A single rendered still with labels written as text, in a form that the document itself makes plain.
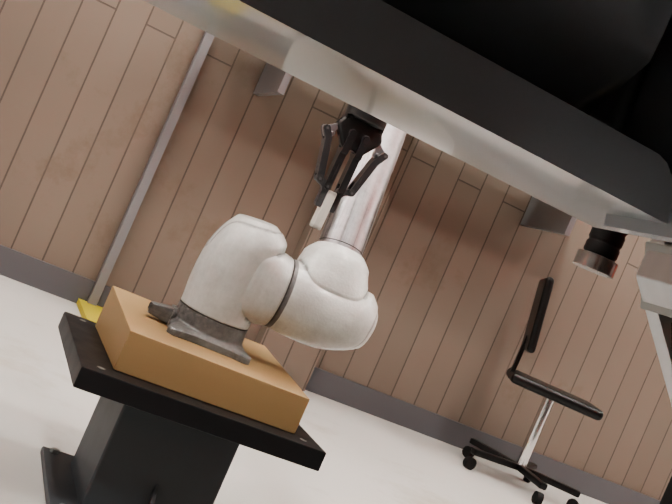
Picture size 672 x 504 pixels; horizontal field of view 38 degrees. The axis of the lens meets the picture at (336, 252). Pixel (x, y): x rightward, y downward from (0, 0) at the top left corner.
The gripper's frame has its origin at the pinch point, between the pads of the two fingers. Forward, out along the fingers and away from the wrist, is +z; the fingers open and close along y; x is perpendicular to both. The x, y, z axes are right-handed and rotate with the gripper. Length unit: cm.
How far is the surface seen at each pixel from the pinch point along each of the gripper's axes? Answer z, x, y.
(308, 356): 69, -274, -101
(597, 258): -8, 74, -8
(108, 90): -5, -279, 32
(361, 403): 82, -282, -140
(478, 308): 15, -289, -179
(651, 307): -5, 94, -2
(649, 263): -8, 94, 0
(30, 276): 83, -273, 30
